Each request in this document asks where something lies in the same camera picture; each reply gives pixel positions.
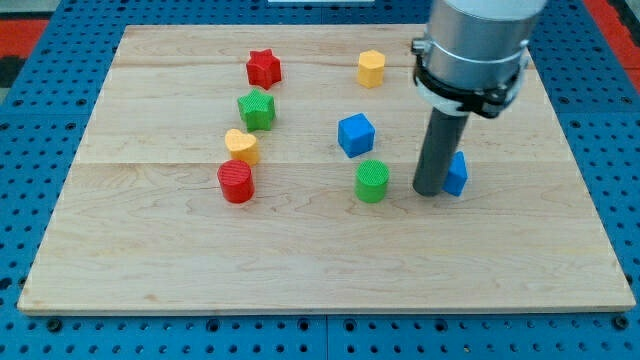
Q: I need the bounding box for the blue triangle block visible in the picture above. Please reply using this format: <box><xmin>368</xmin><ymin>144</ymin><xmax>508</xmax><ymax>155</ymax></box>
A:
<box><xmin>442</xmin><ymin>151</ymin><xmax>468</xmax><ymax>196</ymax></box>

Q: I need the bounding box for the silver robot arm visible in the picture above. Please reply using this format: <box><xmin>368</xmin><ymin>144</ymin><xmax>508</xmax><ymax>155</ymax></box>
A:
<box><xmin>422</xmin><ymin>0</ymin><xmax>546</xmax><ymax>90</ymax></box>

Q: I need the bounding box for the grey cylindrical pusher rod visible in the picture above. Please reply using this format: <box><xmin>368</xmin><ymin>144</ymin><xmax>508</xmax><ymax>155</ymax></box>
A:
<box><xmin>413</xmin><ymin>109</ymin><xmax>469</xmax><ymax>196</ymax></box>

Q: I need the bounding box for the yellow hexagon block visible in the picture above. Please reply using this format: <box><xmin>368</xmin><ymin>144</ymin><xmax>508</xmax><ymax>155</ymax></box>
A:
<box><xmin>357</xmin><ymin>50</ymin><xmax>386</xmax><ymax>88</ymax></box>

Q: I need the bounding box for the yellow heart block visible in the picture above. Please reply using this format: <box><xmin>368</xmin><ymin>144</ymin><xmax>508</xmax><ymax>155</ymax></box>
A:
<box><xmin>224</xmin><ymin>129</ymin><xmax>260</xmax><ymax>166</ymax></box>

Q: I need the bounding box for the red cylinder block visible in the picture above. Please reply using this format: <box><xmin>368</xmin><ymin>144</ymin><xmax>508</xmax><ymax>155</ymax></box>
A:
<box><xmin>217</xmin><ymin>160</ymin><xmax>255</xmax><ymax>203</ymax></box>

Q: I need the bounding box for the wooden board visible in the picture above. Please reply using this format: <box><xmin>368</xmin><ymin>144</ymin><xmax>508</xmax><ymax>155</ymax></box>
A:
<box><xmin>18</xmin><ymin>25</ymin><xmax>635</xmax><ymax>316</ymax></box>

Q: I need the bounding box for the blue cube block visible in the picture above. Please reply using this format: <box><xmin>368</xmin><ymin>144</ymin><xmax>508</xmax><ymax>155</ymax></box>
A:
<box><xmin>337</xmin><ymin>113</ymin><xmax>376</xmax><ymax>158</ymax></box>

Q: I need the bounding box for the green star block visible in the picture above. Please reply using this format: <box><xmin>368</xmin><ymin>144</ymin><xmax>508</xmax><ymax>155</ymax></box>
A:
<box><xmin>237</xmin><ymin>89</ymin><xmax>275</xmax><ymax>132</ymax></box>

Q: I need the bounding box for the green cylinder block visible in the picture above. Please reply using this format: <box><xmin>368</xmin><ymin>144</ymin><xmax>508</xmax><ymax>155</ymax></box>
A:
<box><xmin>354</xmin><ymin>159</ymin><xmax>390</xmax><ymax>203</ymax></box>

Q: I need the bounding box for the red star block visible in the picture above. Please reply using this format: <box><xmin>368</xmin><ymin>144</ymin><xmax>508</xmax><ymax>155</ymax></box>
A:
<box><xmin>246</xmin><ymin>48</ymin><xmax>282</xmax><ymax>90</ymax></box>

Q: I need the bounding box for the black clamp ring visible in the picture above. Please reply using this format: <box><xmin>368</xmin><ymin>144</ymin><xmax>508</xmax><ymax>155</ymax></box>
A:
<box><xmin>410</xmin><ymin>36</ymin><xmax>531</xmax><ymax>120</ymax></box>

